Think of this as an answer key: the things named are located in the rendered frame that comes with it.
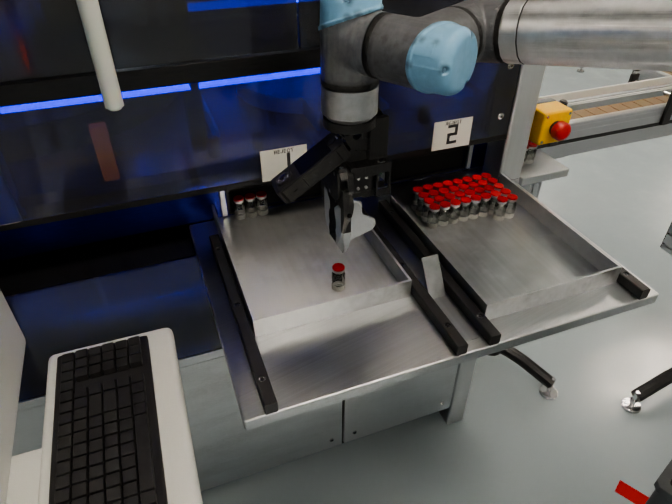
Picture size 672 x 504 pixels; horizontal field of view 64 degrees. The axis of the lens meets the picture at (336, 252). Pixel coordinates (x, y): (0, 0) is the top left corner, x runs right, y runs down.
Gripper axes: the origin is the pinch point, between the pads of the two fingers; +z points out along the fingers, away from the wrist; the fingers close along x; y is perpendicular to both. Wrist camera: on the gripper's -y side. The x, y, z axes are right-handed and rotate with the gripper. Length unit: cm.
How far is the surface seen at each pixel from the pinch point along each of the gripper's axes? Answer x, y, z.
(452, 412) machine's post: 22, 47, 92
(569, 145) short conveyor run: 31, 74, 10
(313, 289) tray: 1.3, -3.5, 9.9
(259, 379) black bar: -15.2, -16.7, 8.6
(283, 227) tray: 20.5, -3.1, 9.6
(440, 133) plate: 19.9, 29.2, -4.8
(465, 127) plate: 19.9, 34.7, -5.2
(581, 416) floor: 10, 88, 98
